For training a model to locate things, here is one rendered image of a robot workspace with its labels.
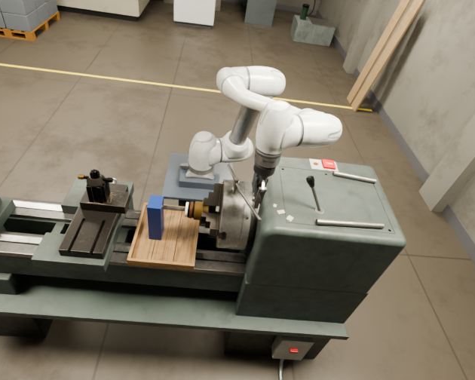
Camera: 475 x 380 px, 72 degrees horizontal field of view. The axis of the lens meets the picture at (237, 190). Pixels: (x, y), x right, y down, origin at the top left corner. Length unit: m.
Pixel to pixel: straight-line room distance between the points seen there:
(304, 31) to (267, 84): 5.82
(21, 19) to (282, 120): 5.48
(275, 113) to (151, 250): 0.92
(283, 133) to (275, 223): 0.41
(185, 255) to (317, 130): 0.87
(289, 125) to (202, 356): 1.69
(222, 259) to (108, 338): 1.06
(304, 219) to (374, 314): 1.59
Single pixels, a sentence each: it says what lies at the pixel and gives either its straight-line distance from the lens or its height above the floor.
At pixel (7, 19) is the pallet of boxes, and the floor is 0.26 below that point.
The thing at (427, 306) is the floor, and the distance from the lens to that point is 3.10.
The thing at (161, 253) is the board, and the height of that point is 0.89.
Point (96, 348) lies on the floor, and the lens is 2.39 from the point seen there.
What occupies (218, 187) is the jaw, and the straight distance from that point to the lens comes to 1.47.
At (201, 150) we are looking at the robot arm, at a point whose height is 1.01.
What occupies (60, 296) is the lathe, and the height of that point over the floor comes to 0.54.
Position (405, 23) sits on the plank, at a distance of 4.96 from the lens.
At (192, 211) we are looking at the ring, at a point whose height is 1.10.
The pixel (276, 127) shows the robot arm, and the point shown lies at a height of 1.67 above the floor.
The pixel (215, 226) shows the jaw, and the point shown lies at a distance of 1.40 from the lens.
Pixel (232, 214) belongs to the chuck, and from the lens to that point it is 1.35.
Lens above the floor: 2.19
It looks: 43 degrees down
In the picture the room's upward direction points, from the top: 11 degrees clockwise
